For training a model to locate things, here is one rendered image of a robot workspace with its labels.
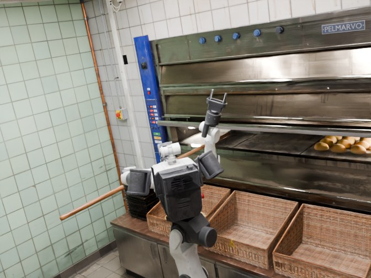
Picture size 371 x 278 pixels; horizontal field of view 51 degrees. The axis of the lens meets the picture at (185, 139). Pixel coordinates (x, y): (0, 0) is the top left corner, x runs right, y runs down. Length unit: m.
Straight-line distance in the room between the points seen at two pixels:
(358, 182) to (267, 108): 0.76
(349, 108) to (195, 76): 1.20
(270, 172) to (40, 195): 2.08
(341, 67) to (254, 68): 0.60
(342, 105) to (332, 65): 0.25
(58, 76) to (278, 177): 2.19
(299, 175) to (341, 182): 0.29
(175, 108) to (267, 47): 1.02
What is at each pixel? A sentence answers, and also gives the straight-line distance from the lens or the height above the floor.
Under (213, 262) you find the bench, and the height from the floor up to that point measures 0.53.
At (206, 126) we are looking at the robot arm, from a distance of 2.32.
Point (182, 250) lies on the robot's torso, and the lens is 2.43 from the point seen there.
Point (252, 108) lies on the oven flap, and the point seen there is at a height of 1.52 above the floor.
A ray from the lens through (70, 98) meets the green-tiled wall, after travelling 3.86.
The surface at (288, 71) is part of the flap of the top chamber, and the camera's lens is 2.62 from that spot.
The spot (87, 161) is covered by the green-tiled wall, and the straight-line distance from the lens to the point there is 3.99.
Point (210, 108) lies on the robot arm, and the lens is 2.32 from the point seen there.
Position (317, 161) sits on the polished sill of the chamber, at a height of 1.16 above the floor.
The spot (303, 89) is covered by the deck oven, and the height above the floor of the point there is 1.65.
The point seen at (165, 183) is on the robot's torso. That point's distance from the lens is 2.05.
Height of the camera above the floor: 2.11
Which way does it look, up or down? 15 degrees down
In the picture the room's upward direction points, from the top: 9 degrees counter-clockwise
